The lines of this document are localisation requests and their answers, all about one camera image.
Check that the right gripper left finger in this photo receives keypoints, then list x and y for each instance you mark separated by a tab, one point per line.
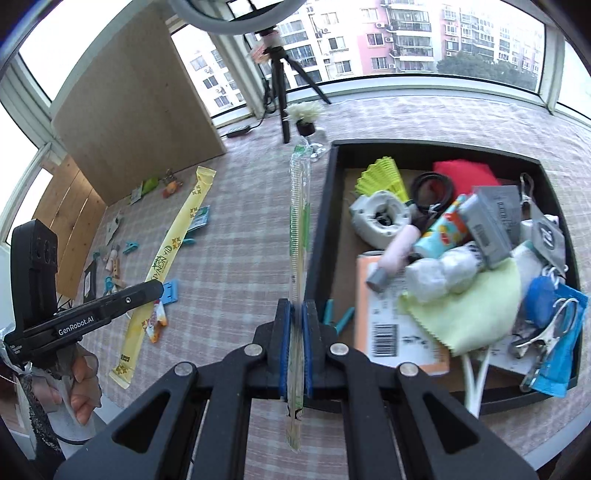
192	423

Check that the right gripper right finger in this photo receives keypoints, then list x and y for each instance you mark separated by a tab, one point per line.
399	423

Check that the long yellow sachet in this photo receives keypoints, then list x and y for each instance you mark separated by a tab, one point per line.
123	372

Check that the clear plastic bag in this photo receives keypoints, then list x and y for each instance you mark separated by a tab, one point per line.
429	279

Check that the pink lotion bottle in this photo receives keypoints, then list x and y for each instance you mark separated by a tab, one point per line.
394	258

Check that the blue white product package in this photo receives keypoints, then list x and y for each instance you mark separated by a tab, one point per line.
200	219

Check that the colourful drink carton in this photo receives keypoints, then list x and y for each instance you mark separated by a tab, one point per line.
449	231

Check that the grey foil pouch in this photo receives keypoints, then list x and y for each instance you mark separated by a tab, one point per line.
504	202

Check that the chopsticks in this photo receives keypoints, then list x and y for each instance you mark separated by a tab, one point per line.
300	214

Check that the metal clamp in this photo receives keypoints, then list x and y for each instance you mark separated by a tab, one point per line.
526	195

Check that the person left hand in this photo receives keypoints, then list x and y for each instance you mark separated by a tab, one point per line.
71	382

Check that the black wet wipes pack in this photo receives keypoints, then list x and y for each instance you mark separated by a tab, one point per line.
89	282

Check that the big blue clothes peg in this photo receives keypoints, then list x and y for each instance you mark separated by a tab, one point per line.
109	286

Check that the wooden clothes peg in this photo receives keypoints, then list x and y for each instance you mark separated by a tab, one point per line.
115	274

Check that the orange label box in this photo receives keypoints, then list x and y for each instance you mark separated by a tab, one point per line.
385	332

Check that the small red snack sachet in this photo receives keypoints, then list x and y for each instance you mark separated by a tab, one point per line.
155	322

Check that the blue phone stand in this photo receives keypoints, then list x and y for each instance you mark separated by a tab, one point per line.
170	292

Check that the green plastic tube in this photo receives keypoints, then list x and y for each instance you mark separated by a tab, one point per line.
149	185

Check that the black tray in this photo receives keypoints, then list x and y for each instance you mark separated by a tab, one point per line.
541	357

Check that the wooden backboard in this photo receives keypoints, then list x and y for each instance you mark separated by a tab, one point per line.
128	111

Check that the yellow shuttlecock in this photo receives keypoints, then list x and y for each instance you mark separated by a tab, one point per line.
382	175

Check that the red cloth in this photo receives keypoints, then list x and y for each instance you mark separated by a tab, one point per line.
466	175

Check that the white flower vase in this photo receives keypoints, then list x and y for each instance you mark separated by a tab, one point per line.
305	116

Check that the black tripod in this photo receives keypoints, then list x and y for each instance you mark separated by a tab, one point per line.
274	48

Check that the orange toy keychain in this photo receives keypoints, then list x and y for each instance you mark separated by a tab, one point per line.
171	184

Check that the ring light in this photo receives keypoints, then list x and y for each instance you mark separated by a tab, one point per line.
216	17

